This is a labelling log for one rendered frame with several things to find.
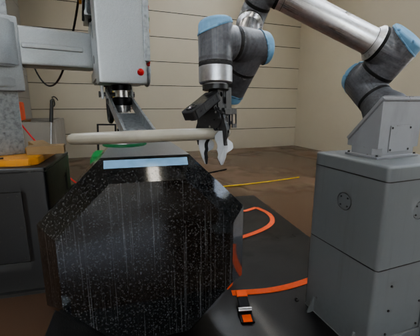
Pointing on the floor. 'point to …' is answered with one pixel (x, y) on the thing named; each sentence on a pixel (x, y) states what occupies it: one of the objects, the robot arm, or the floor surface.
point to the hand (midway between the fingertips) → (212, 160)
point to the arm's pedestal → (373, 245)
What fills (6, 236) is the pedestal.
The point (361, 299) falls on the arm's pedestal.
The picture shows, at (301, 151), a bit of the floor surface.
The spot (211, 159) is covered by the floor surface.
